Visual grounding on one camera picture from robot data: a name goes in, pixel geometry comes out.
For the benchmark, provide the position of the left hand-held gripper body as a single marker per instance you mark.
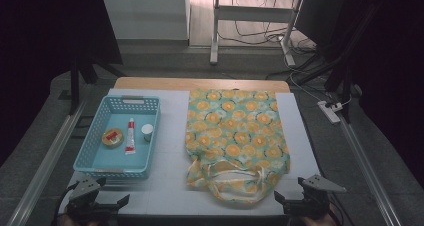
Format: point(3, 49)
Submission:
point(83, 189)

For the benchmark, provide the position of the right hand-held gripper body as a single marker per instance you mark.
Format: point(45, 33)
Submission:
point(316, 186)

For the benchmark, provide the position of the blue perforated plastic basket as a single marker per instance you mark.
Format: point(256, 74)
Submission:
point(110, 160)

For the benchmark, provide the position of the round yellow tin red label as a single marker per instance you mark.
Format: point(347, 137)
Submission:
point(112, 138)

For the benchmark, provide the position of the white and red tube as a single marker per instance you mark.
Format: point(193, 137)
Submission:
point(130, 136)

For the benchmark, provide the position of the small white jar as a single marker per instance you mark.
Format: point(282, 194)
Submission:
point(147, 130)

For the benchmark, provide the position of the orange slice print cloth bag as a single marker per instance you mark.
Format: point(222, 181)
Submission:
point(233, 129)

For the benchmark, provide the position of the person's left hand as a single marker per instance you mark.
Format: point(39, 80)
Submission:
point(75, 222)

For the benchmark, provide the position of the person's right hand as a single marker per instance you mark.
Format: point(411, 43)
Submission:
point(320, 222)

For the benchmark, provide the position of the white power strip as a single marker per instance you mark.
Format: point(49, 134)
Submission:
point(328, 112)

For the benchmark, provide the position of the black metal stand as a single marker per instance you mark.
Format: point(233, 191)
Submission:
point(75, 86)
point(346, 62)

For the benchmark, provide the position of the dark curtain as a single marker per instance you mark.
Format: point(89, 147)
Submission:
point(393, 69)
point(40, 52)

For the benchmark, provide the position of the white cabinet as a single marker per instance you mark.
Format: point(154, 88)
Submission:
point(143, 16)

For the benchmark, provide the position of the aluminium rail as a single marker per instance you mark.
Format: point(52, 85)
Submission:
point(50, 159)
point(366, 172)

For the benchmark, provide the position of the white desk frame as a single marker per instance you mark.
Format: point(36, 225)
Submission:
point(253, 13)

